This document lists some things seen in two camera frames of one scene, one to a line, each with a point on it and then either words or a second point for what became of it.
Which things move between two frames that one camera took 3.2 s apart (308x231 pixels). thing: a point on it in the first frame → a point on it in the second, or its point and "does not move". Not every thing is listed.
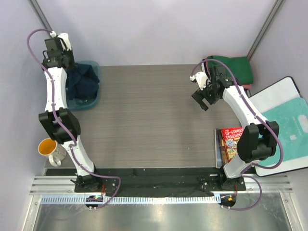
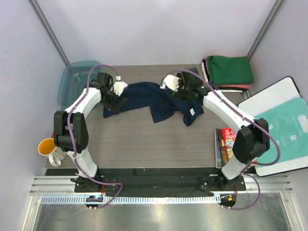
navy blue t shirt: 82,82 → 160,102
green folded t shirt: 240,66 does not move
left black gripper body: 69,55 → 111,99
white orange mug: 56,152 does not move
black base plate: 202,180 does not move
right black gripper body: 207,93 → 182,93
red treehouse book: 230,137 does not move
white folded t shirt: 202,66 does not move
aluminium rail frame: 53,205 does not move
